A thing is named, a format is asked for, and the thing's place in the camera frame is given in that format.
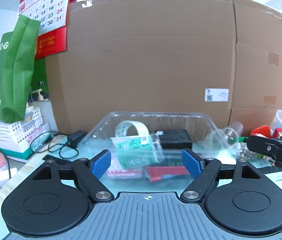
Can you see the small pump bottle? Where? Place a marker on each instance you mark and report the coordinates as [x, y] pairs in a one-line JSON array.
[[42, 96]]

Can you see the white perforated storage basket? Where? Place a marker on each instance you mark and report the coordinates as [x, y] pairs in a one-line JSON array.
[[16, 138]]

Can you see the green tissue packet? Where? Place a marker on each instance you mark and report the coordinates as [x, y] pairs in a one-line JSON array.
[[135, 151]]

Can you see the red wall calendar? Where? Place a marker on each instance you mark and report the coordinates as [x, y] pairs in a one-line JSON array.
[[52, 15]]

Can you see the bag of dried seeds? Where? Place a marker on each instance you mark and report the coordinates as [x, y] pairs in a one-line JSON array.
[[243, 153]]

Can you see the red flat box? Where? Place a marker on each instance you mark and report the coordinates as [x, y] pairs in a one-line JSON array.
[[158, 173]]

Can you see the black box in container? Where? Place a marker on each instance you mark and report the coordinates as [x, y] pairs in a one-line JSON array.
[[174, 139]]

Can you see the clear patterned tape roll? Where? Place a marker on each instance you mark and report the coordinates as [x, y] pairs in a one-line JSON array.
[[125, 127]]

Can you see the black power adapter with cable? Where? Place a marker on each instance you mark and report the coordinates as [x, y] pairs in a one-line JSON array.
[[62, 144]]

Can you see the red silicone scrubber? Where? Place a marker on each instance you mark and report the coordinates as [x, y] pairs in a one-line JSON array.
[[263, 131]]

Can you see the green fabric bag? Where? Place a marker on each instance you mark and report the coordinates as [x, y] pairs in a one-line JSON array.
[[17, 56]]

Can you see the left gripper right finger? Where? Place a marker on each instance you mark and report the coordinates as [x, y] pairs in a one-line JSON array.
[[217, 183]]

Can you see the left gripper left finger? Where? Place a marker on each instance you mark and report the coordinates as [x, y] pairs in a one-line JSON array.
[[86, 174]]

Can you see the large brown cardboard box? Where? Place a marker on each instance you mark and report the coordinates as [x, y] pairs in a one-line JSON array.
[[142, 56]]

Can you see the white shipping label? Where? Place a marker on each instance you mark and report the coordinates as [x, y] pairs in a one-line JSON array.
[[216, 95]]

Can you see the clear plastic cup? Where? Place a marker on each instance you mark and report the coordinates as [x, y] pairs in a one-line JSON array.
[[233, 131]]

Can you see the clear plastic clamshell container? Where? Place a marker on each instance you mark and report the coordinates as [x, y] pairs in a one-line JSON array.
[[208, 141]]

